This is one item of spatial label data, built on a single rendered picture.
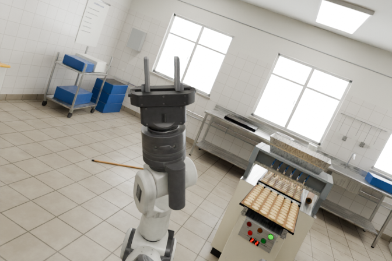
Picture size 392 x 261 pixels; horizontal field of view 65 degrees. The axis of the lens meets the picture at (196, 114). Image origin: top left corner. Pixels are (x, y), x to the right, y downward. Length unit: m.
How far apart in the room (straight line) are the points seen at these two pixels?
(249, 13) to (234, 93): 1.55
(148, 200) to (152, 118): 0.17
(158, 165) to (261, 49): 5.58
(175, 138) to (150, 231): 0.29
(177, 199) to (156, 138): 0.13
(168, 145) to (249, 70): 5.55
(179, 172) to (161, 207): 0.16
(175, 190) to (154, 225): 0.18
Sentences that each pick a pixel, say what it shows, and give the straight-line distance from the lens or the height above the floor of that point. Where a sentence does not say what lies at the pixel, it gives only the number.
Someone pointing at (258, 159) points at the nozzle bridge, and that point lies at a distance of 2.98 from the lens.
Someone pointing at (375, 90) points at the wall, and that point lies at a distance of 6.16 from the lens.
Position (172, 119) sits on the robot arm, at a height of 1.62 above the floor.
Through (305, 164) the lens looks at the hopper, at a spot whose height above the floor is 1.21.
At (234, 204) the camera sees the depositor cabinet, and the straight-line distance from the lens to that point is 3.05.
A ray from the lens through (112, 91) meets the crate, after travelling 6.20.
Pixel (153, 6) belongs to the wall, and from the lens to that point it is 6.91.
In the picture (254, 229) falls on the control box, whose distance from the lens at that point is 2.29.
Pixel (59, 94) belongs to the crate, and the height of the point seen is 0.28.
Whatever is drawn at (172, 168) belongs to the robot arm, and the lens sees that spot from 0.59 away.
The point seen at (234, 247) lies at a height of 0.59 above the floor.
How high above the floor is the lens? 1.75
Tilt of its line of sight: 10 degrees down
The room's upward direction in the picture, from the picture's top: 22 degrees clockwise
